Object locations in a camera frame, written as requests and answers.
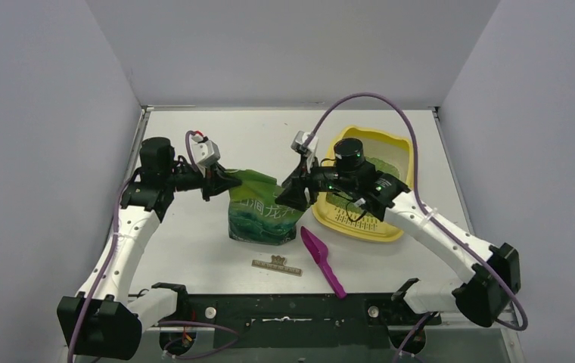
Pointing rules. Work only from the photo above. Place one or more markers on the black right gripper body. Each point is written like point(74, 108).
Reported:
point(309, 182)

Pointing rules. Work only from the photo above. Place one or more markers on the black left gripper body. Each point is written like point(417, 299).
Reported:
point(186, 178)

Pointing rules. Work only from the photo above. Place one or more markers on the green cat litter bag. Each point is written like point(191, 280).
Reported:
point(253, 214)

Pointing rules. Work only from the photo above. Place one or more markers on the magenta plastic scoop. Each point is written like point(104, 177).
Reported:
point(319, 253)

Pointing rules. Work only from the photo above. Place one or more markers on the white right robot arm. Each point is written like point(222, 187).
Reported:
point(487, 277)

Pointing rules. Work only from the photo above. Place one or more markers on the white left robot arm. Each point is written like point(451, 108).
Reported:
point(100, 320)

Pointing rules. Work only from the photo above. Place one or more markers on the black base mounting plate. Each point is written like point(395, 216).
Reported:
point(373, 320)

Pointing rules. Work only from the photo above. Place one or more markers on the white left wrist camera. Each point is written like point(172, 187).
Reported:
point(205, 153)

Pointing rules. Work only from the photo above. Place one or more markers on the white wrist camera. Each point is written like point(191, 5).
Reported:
point(306, 145)
point(205, 153)

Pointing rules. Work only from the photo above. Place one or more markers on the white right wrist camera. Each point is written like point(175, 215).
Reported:
point(306, 145)

